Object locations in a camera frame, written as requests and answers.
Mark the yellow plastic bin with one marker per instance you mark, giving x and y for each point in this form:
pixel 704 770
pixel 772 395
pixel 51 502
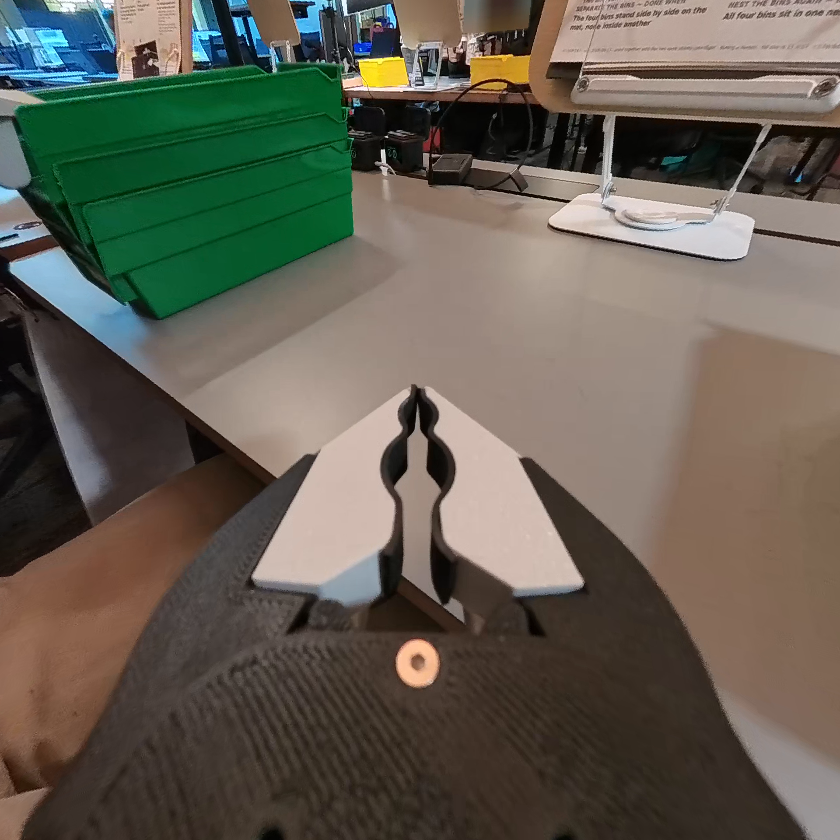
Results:
pixel 382 71
pixel 500 71

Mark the green plastic bin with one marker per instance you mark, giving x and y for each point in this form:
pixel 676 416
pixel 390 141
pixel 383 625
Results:
pixel 216 200
pixel 164 111
pixel 249 262
pixel 197 161

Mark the grey desk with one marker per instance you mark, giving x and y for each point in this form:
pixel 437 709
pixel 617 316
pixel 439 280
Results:
pixel 459 315

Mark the person's tan trousers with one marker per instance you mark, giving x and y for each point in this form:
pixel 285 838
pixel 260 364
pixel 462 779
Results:
pixel 79 623

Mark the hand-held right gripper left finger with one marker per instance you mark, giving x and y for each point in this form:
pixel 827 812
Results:
pixel 328 525

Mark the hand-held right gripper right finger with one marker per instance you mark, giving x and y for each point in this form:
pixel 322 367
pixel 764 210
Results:
pixel 505 525

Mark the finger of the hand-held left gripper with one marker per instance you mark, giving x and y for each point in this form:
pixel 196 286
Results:
pixel 10 144

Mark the background wooden desk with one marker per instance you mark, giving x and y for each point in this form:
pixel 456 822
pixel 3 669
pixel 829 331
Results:
pixel 459 95

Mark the background document stand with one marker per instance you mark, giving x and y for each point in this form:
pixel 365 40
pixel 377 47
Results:
pixel 151 33

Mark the printed instruction sheet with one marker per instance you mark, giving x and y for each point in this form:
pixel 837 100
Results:
pixel 656 39

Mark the black battery charger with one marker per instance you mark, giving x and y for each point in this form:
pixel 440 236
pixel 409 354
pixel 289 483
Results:
pixel 405 148
pixel 365 148

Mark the white document stand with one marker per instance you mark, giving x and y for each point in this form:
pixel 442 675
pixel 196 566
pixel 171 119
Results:
pixel 656 229

